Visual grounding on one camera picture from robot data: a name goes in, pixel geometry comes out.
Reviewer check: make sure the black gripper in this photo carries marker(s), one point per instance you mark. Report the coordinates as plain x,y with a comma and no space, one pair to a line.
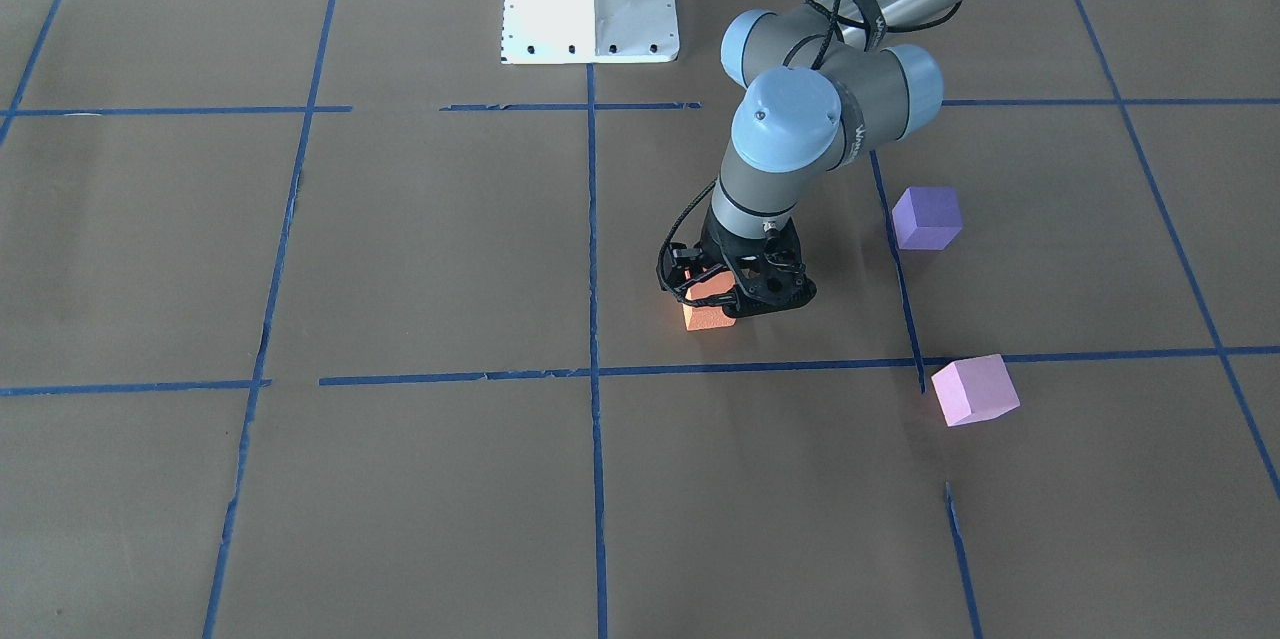
713,239

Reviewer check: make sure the orange foam cube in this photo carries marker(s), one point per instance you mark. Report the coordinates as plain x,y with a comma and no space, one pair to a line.
710,317

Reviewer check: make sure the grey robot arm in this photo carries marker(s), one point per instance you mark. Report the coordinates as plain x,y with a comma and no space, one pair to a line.
822,85

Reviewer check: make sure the purple foam cube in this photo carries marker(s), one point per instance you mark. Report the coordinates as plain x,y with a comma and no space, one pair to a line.
927,217

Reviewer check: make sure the pink foam cube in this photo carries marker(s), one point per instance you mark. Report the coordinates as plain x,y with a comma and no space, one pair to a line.
975,389

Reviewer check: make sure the brown paper table cover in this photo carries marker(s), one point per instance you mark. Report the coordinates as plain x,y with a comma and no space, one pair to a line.
318,320

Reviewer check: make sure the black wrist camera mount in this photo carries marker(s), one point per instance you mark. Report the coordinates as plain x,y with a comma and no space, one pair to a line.
681,266

